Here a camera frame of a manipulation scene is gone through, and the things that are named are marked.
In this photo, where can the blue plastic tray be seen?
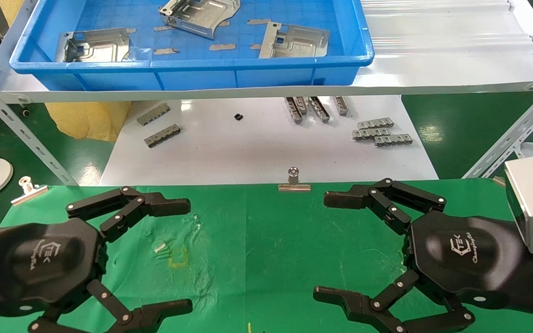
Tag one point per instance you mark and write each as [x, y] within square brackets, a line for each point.
[201, 76]

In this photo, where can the white shelf board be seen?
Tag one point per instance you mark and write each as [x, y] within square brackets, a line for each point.
[433, 69]

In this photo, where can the black caster wheel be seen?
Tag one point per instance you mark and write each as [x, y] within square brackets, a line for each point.
[25, 112]

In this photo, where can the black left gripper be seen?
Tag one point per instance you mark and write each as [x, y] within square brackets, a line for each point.
[40, 263]

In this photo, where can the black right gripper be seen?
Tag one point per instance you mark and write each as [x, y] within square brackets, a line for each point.
[465, 254]

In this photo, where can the green table cloth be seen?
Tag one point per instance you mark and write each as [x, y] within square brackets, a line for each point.
[271, 254]

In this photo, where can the stamped sheet metal bracket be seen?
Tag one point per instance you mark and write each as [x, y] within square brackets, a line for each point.
[102, 42]
[296, 44]
[201, 16]

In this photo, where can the small white scrap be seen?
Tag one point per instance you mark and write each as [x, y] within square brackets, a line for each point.
[160, 248]

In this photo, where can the grey tape strip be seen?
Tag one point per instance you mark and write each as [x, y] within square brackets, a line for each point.
[258, 21]
[166, 51]
[222, 46]

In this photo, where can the grey notched metal strip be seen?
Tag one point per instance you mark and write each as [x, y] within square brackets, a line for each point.
[370, 134]
[319, 109]
[153, 114]
[341, 106]
[162, 136]
[293, 111]
[375, 123]
[301, 104]
[393, 140]

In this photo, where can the yellow mesh bag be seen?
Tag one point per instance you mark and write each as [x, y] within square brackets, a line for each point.
[88, 120]

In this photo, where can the translucent corrugated plastic sheet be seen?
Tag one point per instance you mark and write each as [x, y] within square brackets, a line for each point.
[433, 27]

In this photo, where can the silver binder clip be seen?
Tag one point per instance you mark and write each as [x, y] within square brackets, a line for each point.
[294, 187]
[29, 193]

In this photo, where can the perforated steel shelf leg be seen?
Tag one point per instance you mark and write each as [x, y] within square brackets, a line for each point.
[516, 134]
[26, 134]

